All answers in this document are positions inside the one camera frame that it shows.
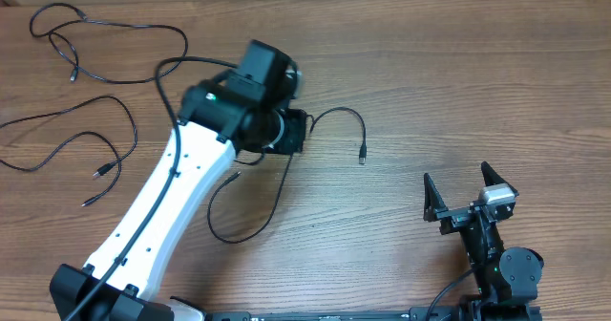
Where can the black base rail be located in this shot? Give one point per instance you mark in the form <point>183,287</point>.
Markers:
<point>329,315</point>

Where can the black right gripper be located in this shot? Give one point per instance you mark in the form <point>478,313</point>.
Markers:
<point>455,218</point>

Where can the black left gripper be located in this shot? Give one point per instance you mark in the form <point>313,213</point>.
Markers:
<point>298,124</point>

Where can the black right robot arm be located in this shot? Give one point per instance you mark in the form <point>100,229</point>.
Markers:
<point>506,278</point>

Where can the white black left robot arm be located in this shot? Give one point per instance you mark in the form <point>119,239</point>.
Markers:
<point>245,107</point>

